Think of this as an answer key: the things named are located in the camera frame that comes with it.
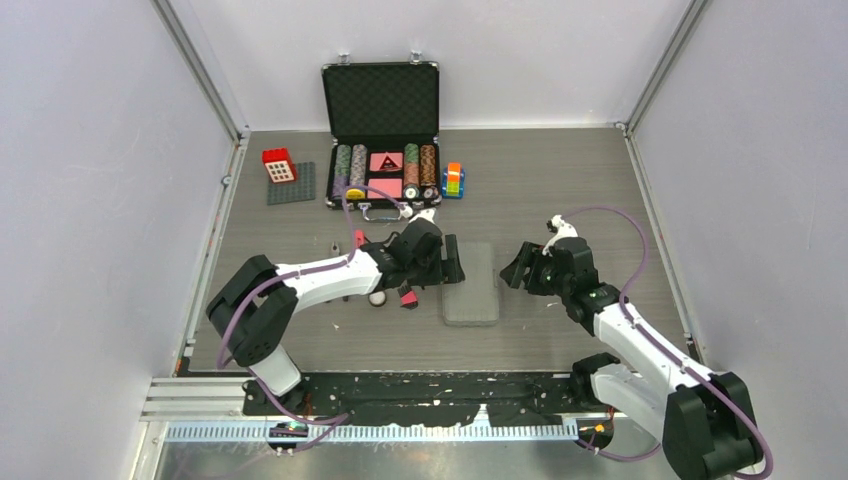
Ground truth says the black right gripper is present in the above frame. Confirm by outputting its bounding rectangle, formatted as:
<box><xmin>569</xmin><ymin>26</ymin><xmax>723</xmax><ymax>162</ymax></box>
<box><xmin>500</xmin><ymin>241</ymin><xmax>572</xmax><ymax>298</ymax></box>

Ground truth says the grey plastic tool case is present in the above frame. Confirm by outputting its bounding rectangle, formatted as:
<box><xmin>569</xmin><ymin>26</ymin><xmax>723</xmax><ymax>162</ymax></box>
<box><xmin>441</xmin><ymin>242</ymin><xmax>500</xmax><ymax>327</ymax></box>

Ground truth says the red black bit holder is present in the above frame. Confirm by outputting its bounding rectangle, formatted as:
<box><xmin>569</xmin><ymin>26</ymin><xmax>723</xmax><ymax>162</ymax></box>
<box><xmin>398</xmin><ymin>285</ymin><xmax>419</xmax><ymax>310</ymax></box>

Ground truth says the red black utility knife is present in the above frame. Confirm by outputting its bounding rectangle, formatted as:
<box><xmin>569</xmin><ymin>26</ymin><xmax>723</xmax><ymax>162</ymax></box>
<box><xmin>354</xmin><ymin>229</ymin><xmax>366</xmax><ymax>248</ymax></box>

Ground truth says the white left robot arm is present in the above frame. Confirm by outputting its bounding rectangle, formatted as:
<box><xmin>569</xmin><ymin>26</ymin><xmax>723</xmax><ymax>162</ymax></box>
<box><xmin>205</xmin><ymin>211</ymin><xmax>465</xmax><ymax>414</ymax></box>

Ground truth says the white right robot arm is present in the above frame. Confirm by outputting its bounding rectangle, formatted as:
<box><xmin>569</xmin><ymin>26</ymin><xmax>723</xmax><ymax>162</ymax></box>
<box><xmin>499</xmin><ymin>237</ymin><xmax>766</xmax><ymax>479</ymax></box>

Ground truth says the black electrical tape roll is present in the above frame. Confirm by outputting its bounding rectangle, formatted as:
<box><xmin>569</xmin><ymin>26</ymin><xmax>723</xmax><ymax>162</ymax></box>
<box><xmin>368</xmin><ymin>291</ymin><xmax>387</xmax><ymax>308</ymax></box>

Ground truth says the colourful toy brick stack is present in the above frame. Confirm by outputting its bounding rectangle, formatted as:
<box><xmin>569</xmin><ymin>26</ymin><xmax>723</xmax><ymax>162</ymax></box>
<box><xmin>442</xmin><ymin>162</ymin><xmax>465</xmax><ymax>199</ymax></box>

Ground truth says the brown black chip row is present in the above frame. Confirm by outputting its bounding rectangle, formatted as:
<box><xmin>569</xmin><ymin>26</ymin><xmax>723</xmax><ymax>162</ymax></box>
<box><xmin>420</xmin><ymin>145</ymin><xmax>438</xmax><ymax>199</ymax></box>

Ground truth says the green red chip row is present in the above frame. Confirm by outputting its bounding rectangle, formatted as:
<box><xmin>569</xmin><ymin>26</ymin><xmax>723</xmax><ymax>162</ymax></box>
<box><xmin>403</xmin><ymin>143</ymin><xmax>420</xmax><ymax>199</ymax></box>

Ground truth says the red triangle dealer button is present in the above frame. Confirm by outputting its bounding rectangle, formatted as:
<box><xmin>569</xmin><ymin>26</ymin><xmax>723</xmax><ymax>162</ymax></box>
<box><xmin>368</xmin><ymin>151</ymin><xmax>404</xmax><ymax>173</ymax></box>

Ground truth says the blue orange chip row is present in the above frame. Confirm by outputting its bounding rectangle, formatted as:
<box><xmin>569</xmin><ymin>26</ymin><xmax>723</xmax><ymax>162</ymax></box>
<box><xmin>345</xmin><ymin>144</ymin><xmax>368</xmax><ymax>200</ymax></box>

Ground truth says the purple green chip row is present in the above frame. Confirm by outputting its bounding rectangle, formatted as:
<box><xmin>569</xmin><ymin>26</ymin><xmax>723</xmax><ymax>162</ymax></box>
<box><xmin>331</xmin><ymin>144</ymin><xmax>352</xmax><ymax>199</ymax></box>

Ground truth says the black poker chip case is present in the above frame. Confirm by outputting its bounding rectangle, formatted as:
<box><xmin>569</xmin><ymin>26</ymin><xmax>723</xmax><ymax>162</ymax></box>
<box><xmin>321</xmin><ymin>59</ymin><xmax>443</xmax><ymax>213</ymax></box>

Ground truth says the dark grey brick baseplate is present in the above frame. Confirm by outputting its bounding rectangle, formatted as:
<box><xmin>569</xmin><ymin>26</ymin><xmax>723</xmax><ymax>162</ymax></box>
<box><xmin>266</xmin><ymin>162</ymin><xmax>317</xmax><ymax>206</ymax></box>

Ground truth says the red toy brick door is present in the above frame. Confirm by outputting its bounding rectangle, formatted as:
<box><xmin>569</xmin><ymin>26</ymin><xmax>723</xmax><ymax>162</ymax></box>
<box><xmin>261</xmin><ymin>147</ymin><xmax>298</xmax><ymax>184</ymax></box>

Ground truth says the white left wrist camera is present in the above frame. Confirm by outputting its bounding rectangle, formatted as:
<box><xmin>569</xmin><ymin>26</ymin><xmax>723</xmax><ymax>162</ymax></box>
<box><xmin>399</xmin><ymin>206</ymin><xmax>438</xmax><ymax>224</ymax></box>

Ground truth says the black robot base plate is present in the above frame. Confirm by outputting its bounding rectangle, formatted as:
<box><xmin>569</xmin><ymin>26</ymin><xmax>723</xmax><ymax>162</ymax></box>
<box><xmin>242</xmin><ymin>371</ymin><xmax>615</xmax><ymax>427</ymax></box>

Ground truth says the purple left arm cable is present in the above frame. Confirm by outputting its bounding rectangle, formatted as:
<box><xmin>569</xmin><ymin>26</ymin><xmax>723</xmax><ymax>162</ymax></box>
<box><xmin>215</xmin><ymin>184</ymin><xmax>415</xmax><ymax>455</ymax></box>

